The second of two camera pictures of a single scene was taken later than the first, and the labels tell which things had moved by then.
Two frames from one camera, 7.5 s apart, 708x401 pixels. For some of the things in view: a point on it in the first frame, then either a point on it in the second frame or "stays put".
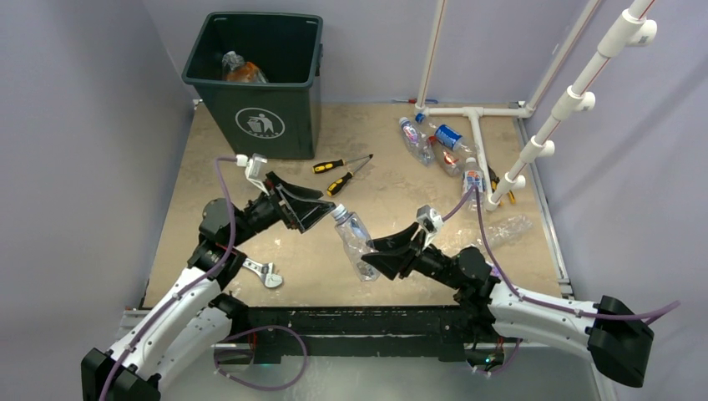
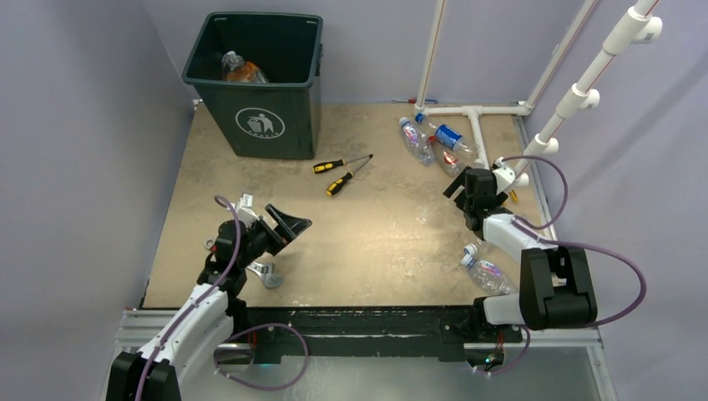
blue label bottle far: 447,136 stays put
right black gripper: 390,263 → 461,180
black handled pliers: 324,166 stays put
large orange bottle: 235,68 stays put
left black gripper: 300,212 → 288,227
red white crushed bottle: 452,161 stays put
